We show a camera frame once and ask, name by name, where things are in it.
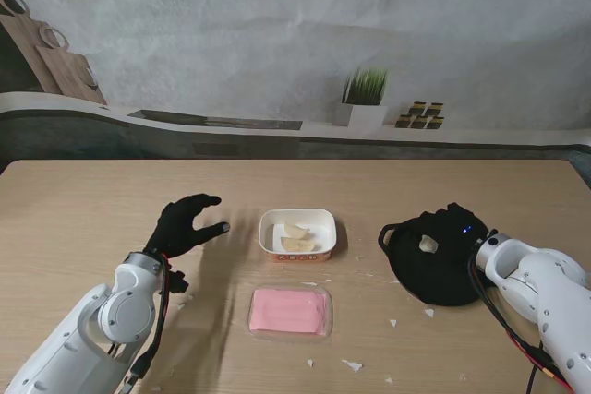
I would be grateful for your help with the white kitchen counter grey front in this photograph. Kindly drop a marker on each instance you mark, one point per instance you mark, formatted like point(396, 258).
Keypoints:
point(69, 131)

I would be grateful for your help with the large wooden cutting board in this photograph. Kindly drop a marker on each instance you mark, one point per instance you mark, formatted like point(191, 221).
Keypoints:
point(18, 43)

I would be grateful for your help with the white paper food container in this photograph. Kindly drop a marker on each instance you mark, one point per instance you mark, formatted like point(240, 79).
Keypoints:
point(323, 223)

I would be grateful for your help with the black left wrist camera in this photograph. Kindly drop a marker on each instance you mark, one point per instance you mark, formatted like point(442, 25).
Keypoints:
point(180, 281)

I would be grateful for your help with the pale dumpling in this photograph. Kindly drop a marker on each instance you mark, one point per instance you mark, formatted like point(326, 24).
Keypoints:
point(297, 244)
point(295, 229)
point(427, 244)

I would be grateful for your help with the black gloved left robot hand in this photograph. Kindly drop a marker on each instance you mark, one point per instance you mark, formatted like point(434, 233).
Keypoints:
point(177, 230)

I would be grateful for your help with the dark glass cooktop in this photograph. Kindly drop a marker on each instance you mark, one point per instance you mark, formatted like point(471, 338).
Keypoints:
point(217, 122)

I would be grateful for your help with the small wooden cutting board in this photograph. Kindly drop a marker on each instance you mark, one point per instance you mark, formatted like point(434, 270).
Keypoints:
point(69, 75)

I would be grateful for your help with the clear plastic lid pink sheet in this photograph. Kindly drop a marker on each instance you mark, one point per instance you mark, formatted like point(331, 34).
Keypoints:
point(286, 311)

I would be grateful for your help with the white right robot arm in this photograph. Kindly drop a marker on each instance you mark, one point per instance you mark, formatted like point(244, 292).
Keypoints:
point(531, 269)

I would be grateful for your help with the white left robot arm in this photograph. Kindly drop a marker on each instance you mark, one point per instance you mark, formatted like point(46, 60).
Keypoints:
point(120, 315)

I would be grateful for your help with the white block on floor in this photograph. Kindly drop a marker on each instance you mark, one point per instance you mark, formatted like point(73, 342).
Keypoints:
point(365, 89)

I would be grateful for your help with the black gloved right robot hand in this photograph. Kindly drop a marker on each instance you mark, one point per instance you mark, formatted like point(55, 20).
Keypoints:
point(457, 228)

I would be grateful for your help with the black cast iron skillet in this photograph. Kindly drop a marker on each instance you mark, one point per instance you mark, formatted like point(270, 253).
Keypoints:
point(415, 283)

